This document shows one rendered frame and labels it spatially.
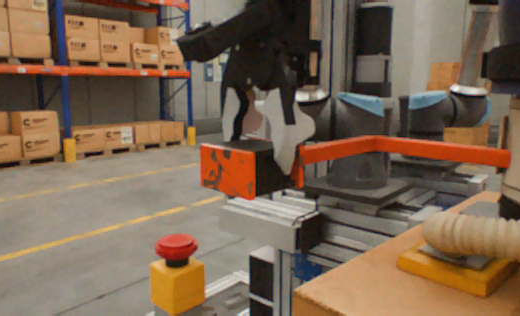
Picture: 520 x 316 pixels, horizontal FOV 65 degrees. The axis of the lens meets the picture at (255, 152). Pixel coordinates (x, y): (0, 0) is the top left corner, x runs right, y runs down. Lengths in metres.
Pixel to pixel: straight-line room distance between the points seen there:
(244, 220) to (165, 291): 0.48
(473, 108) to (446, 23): 9.71
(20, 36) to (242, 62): 7.16
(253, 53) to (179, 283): 0.39
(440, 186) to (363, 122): 0.53
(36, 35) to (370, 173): 6.98
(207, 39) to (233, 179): 0.14
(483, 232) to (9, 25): 7.38
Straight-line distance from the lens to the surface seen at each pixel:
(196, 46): 0.40
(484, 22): 1.54
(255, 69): 0.45
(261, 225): 1.09
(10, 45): 7.58
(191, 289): 0.71
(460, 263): 0.53
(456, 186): 1.48
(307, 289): 0.48
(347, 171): 1.05
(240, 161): 0.42
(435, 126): 1.50
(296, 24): 0.49
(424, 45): 4.34
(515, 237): 0.46
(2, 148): 7.47
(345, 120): 1.03
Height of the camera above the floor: 1.29
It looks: 9 degrees down
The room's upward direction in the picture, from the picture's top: straight up
